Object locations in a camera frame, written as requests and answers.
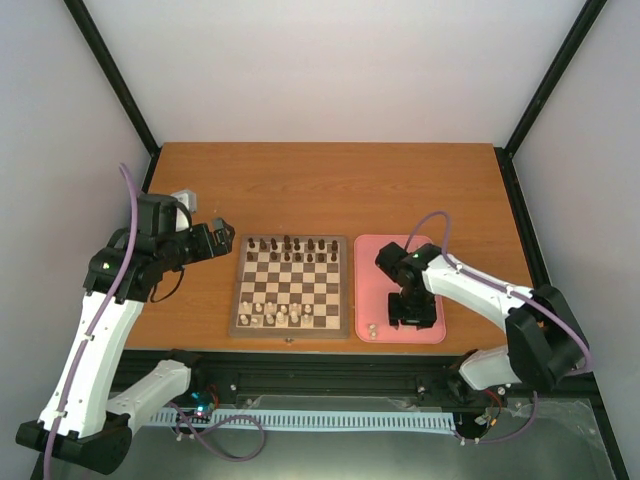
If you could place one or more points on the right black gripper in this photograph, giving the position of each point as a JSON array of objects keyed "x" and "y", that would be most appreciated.
[{"x": 424, "y": 321}]

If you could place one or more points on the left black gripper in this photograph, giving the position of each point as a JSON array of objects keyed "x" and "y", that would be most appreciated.
[{"x": 224, "y": 243}]

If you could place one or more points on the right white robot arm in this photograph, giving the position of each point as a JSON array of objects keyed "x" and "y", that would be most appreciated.
[{"x": 544, "y": 342}]

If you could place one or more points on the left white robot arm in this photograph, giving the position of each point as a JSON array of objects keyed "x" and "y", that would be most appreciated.
[{"x": 82, "y": 423}]

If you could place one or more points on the wooden chess board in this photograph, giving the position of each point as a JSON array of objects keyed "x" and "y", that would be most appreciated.
[{"x": 323, "y": 286}]

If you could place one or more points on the dark chess pieces row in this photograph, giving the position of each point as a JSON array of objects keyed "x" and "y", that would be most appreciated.
[{"x": 287, "y": 249}]

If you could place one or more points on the pink plastic tray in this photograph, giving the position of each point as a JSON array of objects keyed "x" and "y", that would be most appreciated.
[{"x": 371, "y": 289}]

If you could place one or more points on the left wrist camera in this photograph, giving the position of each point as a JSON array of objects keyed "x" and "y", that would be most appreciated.
[{"x": 159, "y": 214}]

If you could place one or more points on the light blue cable duct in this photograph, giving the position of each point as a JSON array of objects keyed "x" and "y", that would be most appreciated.
[{"x": 328, "y": 421}]

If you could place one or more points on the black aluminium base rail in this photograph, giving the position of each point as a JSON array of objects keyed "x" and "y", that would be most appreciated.
[{"x": 424, "y": 380}]

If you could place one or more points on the black frame post left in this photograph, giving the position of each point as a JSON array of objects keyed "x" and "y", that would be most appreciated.
[{"x": 96, "y": 43}]

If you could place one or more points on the black frame post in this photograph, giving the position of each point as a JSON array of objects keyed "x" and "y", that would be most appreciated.
[
  {"x": 96, "y": 43},
  {"x": 580, "y": 28}
]

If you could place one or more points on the black frame post right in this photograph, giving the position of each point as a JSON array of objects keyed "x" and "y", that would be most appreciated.
[{"x": 580, "y": 28}]

